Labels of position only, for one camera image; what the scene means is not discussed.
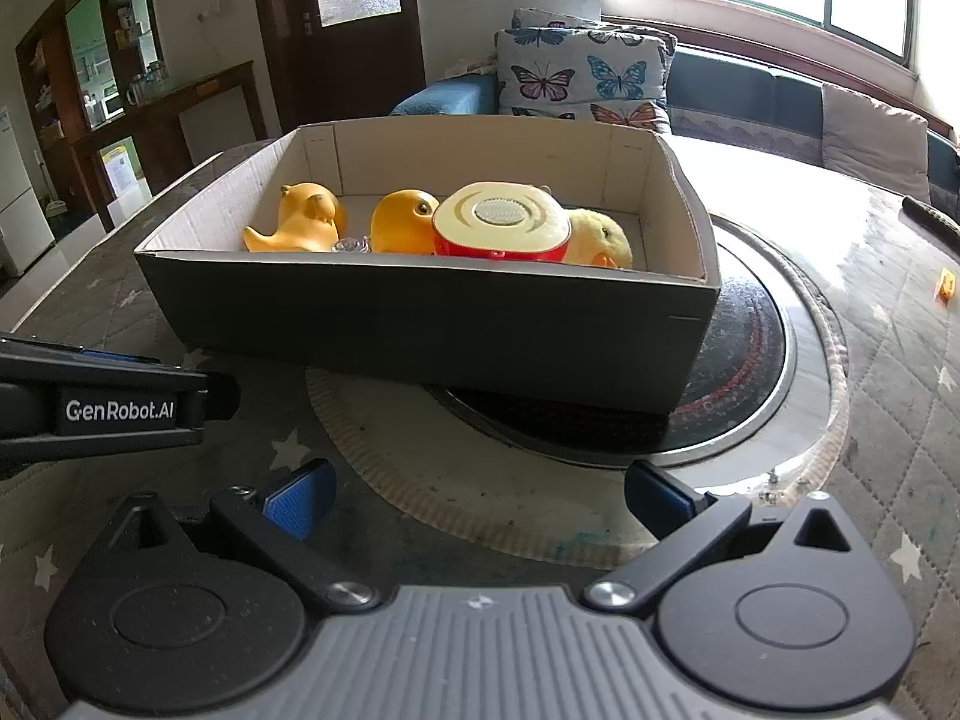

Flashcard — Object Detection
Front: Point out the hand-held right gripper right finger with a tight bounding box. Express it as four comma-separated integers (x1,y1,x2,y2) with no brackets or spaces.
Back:
581,459,871,612

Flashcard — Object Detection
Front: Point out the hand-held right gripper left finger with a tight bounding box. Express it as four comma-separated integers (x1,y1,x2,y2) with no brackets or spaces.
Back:
97,457,383,612

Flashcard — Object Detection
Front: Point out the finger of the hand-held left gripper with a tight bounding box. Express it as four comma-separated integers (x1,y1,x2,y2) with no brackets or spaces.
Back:
0,334,203,385
204,373,241,425

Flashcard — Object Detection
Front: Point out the yellow rubber duck with tail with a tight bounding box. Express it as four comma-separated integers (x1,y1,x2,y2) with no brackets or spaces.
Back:
242,182,350,254

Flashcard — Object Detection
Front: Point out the dark grey cardboard box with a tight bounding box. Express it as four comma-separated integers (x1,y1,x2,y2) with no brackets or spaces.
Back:
133,116,722,415

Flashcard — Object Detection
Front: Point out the round yellow duck toy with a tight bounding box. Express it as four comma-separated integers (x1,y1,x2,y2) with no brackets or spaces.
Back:
370,189,441,256

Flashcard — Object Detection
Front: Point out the pale yellow plush chick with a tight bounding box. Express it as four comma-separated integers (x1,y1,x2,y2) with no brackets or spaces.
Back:
540,186,635,271

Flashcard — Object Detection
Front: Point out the black round hotplate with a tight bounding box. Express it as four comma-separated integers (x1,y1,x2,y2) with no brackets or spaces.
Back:
427,236,796,470

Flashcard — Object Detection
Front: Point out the white refrigerator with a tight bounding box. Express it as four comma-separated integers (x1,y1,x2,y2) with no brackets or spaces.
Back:
0,109,57,277

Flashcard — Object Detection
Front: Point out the row of glass cups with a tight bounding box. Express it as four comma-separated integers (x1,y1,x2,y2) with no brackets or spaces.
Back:
126,64,170,104

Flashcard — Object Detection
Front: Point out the dark wooden cabinet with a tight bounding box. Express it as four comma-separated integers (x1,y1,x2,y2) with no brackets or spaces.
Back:
15,0,267,237

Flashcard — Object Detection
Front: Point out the dark wooden door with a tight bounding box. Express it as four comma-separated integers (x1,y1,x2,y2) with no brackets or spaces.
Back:
247,0,428,143

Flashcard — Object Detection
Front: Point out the black remote control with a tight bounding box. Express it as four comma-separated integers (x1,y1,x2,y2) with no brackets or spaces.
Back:
900,195,960,245

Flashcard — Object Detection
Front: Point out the beige cushion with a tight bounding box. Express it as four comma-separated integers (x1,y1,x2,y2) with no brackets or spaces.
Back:
820,82,931,203

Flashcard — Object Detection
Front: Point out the blue sofa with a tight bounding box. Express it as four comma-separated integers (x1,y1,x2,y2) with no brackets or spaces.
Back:
390,41,960,218

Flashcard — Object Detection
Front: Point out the large butterfly print pillow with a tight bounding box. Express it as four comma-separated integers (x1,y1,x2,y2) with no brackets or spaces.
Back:
495,26,676,136

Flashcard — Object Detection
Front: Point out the small butterfly print pillow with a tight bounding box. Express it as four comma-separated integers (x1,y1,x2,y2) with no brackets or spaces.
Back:
511,7,668,38

